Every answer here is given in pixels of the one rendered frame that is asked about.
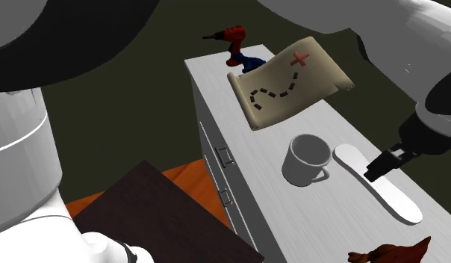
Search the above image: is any white mug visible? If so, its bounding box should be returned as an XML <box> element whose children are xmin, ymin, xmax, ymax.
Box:
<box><xmin>281</xmin><ymin>133</ymin><xmax>341</xmax><ymax>188</ymax></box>

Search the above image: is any white chest of drawers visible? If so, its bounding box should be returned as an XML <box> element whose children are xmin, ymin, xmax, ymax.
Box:
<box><xmin>184</xmin><ymin>44</ymin><xmax>451</xmax><ymax>263</ymax></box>

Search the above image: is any white flat oblong board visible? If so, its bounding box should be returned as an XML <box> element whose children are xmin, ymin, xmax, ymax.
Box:
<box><xmin>332</xmin><ymin>143</ymin><xmax>424</xmax><ymax>225</ymax></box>

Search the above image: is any red and blue power drill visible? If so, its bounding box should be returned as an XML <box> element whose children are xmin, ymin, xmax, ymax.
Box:
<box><xmin>202</xmin><ymin>25</ymin><xmax>267</xmax><ymax>75</ymax></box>

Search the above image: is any brown animal figure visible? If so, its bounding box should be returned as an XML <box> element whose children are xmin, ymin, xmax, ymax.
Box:
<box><xmin>347</xmin><ymin>235</ymin><xmax>432</xmax><ymax>263</ymax></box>

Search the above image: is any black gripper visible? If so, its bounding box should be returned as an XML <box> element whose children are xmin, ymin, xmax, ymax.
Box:
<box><xmin>363</xmin><ymin>111</ymin><xmax>451</xmax><ymax>183</ymax></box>

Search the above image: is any dark brown robot stand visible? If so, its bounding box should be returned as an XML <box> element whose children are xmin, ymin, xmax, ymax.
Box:
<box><xmin>72</xmin><ymin>158</ymin><xmax>265</xmax><ymax>263</ymax></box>

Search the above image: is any beige treasure map scroll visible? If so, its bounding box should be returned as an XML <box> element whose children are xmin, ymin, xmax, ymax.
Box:
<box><xmin>226</xmin><ymin>36</ymin><xmax>356</xmax><ymax>132</ymax></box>

